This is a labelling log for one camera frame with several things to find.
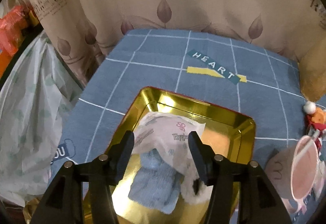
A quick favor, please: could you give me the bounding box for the white floral wipes packet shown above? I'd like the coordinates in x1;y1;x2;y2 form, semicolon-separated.
133;112;206;175

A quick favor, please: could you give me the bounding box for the light blue towel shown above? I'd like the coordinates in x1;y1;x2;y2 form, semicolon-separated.
128;149;183;214

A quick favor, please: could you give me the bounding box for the gold and red toffee tin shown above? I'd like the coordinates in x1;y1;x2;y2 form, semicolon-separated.
111;86;256;223

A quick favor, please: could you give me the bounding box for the orange rubber toy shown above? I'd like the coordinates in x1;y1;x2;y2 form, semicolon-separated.
303;101;325;131

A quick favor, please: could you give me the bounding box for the beige leaf print curtain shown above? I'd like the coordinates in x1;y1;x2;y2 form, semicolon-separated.
1;0;325;84

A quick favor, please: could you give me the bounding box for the orange box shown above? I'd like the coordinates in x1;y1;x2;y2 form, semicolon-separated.
0;50;12;78

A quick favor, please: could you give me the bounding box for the white ceramic spoon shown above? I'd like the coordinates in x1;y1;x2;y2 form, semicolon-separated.
297;130;320;160

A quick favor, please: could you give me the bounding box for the brown crumpled cloth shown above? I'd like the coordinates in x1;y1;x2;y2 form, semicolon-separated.
23;197;41;224

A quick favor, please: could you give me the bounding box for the brown kraft snack bag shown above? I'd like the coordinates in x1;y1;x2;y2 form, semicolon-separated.
299;38;326;102

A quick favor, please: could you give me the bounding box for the blue checked tablecloth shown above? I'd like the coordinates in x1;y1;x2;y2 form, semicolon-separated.
48;28;326;224

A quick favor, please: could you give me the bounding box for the orange red plastic bag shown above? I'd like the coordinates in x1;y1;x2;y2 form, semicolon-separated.
0;5;29;57

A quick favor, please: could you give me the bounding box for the white green patterned plastic bag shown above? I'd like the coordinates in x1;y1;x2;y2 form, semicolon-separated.
1;32;82;207

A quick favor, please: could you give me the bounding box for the pink ceramic mug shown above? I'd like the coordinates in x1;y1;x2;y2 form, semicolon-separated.
265;136;319;214

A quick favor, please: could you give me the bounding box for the red and white fabric scrunchie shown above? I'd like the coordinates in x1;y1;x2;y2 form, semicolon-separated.
307;124;325;157

